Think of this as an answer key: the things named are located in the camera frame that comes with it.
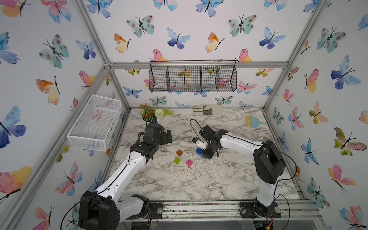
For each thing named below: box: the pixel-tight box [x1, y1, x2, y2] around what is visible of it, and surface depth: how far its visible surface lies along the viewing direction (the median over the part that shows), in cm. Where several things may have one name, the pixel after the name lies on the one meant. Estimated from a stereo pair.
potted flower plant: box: [138, 103, 174, 124], surface depth 98 cm
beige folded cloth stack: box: [191, 103, 223, 116], surface depth 121 cm
